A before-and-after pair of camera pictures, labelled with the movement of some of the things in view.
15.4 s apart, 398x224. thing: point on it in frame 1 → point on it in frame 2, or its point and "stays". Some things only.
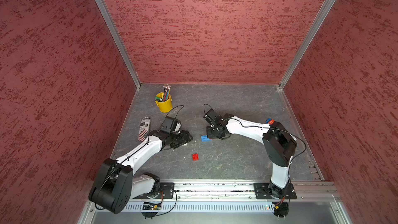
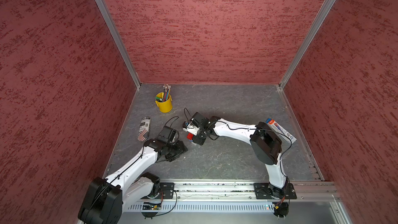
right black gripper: (210, 135) → (198, 140)
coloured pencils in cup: (167, 89) stays
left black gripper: (185, 138) → (181, 149)
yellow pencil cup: (165, 106) stays
